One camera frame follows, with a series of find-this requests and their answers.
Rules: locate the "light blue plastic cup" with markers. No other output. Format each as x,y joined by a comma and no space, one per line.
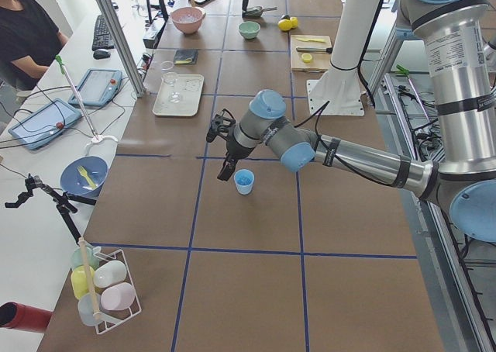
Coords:
244,181

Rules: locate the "green ceramic bowl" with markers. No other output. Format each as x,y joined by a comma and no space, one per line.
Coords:
249,29

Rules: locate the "metal ice scoop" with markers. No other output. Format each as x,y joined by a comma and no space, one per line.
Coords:
257,11

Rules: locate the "pink bowl of ice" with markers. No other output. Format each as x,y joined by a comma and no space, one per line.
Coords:
188,20

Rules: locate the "blue bowl with fork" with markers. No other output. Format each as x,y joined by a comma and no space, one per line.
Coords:
84,176

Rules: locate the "yellow lemon large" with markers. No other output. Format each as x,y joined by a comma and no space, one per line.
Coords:
285,25

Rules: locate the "yellow lemon small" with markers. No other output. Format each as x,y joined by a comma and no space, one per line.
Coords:
294,22

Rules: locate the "yellow plastic knife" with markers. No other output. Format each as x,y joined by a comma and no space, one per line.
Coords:
314,40

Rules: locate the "wooden cutting board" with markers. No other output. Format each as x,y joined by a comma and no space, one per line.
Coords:
321,61

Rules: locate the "half lemon slice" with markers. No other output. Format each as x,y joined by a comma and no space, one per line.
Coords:
307,58

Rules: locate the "cream bear tray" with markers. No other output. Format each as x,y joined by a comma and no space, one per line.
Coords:
190,86

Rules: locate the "silver metal cylinder tool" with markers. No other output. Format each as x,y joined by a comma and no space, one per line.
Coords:
314,49

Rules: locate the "clear wine glass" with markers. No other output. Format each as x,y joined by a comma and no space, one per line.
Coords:
169,78

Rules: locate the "black keyboard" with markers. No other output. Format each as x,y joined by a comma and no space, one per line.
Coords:
102,37

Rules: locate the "black computer mouse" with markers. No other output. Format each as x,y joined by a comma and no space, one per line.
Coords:
101,54

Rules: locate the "blue teach pendant near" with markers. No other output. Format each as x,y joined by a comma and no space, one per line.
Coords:
44,125

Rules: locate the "person in black shirt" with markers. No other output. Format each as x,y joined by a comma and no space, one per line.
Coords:
30,40

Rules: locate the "red cylinder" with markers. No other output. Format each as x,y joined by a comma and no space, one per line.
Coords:
22,317

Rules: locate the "aluminium frame post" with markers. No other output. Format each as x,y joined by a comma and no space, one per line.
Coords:
122,46

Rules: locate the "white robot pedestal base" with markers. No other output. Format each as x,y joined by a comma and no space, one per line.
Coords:
337,92

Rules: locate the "white wire cup rack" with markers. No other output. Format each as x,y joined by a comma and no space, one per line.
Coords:
103,286

